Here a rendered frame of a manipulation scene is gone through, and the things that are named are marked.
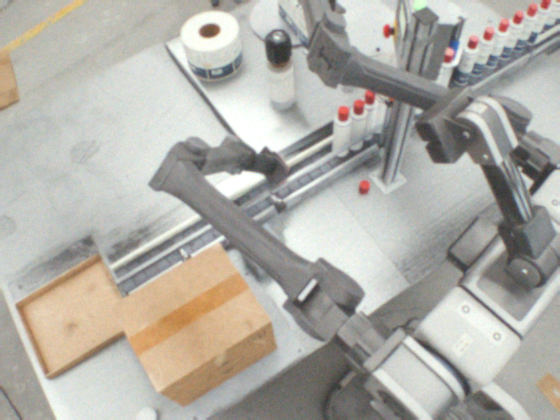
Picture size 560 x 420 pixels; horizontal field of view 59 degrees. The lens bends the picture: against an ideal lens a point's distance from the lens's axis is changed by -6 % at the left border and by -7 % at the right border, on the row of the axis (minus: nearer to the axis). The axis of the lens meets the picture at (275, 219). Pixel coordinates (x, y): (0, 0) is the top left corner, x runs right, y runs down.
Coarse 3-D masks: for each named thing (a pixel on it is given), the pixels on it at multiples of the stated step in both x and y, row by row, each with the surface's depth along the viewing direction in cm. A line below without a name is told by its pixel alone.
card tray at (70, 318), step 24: (96, 264) 158; (48, 288) 154; (72, 288) 155; (96, 288) 154; (24, 312) 152; (48, 312) 151; (72, 312) 151; (96, 312) 151; (48, 336) 148; (72, 336) 148; (96, 336) 147; (120, 336) 147; (48, 360) 145; (72, 360) 141
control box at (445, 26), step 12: (408, 0) 113; (432, 0) 113; (444, 0) 113; (396, 12) 126; (408, 12) 112; (444, 12) 111; (396, 24) 126; (408, 24) 111; (444, 24) 110; (396, 36) 127; (444, 36) 113; (396, 48) 128; (432, 48) 116; (444, 48) 116; (396, 60) 128; (432, 60) 120; (432, 72) 123
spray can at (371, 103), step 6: (366, 96) 151; (372, 96) 150; (366, 102) 153; (372, 102) 152; (366, 108) 154; (372, 108) 153; (372, 114) 156; (366, 120) 158; (372, 120) 159; (366, 126) 161; (372, 126) 162; (366, 138) 167
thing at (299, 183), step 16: (496, 64) 180; (448, 80) 178; (480, 80) 177; (368, 144) 167; (304, 160) 166; (336, 160) 165; (288, 176) 163; (304, 176) 163; (320, 176) 163; (256, 192) 161; (288, 192) 161; (256, 208) 159; (192, 224) 157; (208, 224) 157; (176, 240) 155; (208, 240) 155; (144, 256) 153; (176, 256) 153; (128, 272) 151; (144, 272) 151; (160, 272) 151; (128, 288) 149
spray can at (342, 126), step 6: (342, 108) 149; (348, 108) 149; (342, 114) 148; (348, 114) 148; (336, 120) 152; (342, 120) 150; (348, 120) 151; (336, 126) 153; (342, 126) 151; (348, 126) 152; (336, 132) 155; (342, 132) 154; (348, 132) 155; (336, 138) 158; (342, 138) 156; (348, 138) 158; (336, 144) 160; (342, 144) 159; (336, 156) 165; (342, 156) 165
